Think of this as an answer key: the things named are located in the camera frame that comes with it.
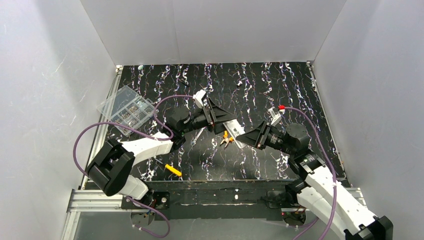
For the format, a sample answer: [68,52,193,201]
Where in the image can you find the silver screwdriver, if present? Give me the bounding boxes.
[190,128,205,146]

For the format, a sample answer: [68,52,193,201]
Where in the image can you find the clear plastic screw organizer box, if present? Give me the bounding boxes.
[96,86,154,130]

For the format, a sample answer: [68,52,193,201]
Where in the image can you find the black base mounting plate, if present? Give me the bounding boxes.
[121,180,309,225]

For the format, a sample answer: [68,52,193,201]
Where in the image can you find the aluminium frame rail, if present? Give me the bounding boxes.
[61,64,377,240]

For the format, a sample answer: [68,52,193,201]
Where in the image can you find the orange handled pliers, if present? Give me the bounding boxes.
[220,130,234,149]

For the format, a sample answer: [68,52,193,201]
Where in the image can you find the white remote control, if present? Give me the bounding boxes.
[223,119,247,149]

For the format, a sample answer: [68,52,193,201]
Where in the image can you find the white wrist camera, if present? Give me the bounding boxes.
[192,89,207,109]
[267,105,286,127]

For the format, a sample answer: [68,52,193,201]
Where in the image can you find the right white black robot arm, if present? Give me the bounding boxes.
[236,121,394,240]

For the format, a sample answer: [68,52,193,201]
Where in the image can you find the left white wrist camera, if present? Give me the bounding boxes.
[192,89,207,109]

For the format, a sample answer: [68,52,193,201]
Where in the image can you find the purple cable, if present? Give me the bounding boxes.
[72,94,196,239]
[283,106,338,240]

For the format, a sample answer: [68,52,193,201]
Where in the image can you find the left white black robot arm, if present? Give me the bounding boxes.
[85,99,237,200]

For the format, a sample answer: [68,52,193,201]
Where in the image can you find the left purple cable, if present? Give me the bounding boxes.
[72,94,196,239]

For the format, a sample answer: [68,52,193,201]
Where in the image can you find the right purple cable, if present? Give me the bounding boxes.
[283,106,338,240]

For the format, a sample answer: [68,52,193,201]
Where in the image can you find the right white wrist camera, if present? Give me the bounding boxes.
[267,105,286,127]

